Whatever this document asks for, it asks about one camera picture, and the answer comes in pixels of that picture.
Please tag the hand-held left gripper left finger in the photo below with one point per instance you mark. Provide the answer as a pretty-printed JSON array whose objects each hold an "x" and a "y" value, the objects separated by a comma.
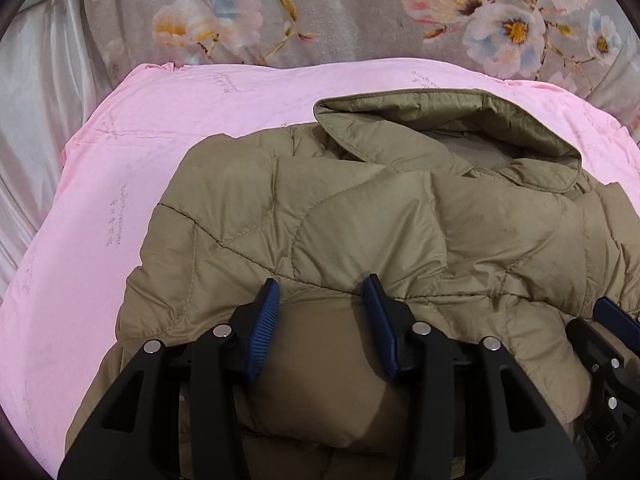
[{"x": 261, "y": 327}]

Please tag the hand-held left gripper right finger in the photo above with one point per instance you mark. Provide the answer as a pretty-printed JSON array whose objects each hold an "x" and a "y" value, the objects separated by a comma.
[{"x": 381, "y": 327}]

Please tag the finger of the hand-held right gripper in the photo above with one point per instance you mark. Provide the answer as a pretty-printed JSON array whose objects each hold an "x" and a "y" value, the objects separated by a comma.
[{"x": 617, "y": 309}]

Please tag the tan quilted hooded jacket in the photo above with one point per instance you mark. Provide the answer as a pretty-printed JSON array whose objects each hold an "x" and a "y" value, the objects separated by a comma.
[{"x": 350, "y": 220}]

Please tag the pink quilt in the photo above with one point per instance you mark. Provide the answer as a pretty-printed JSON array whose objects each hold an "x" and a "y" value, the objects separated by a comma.
[{"x": 150, "y": 160}]

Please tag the white satin curtain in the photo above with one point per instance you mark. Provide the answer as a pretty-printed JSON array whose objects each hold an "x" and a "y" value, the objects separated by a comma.
[{"x": 35, "y": 110}]

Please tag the grey floral blanket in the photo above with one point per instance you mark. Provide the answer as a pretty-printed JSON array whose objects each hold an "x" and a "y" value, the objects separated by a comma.
[{"x": 350, "y": 10}]

